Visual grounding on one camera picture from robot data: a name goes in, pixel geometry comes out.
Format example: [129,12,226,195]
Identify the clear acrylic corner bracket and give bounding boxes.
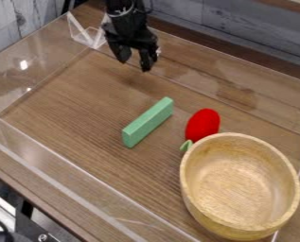
[66,12,110,49]

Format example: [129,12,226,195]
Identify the green rectangular block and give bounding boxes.
[122,97,173,148]

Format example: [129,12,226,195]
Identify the wooden bowl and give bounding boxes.
[179,132,300,241]

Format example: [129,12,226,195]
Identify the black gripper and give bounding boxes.
[102,12,158,72]

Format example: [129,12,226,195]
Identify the black cable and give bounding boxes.
[0,216,15,242]

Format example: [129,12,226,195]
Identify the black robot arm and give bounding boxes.
[102,0,158,72]

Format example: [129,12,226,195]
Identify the red plush strawberry toy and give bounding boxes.
[179,109,220,152]

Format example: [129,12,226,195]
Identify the black metal frame with bolt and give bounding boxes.
[14,200,59,242]

